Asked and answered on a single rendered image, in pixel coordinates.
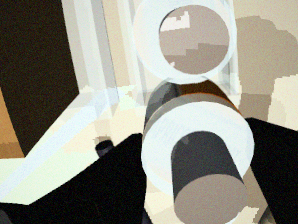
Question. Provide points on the dark grey long bar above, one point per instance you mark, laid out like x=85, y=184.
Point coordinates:
x=101, y=149

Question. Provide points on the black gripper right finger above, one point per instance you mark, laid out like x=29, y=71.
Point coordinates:
x=275, y=166

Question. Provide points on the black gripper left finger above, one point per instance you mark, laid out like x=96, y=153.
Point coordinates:
x=111, y=190

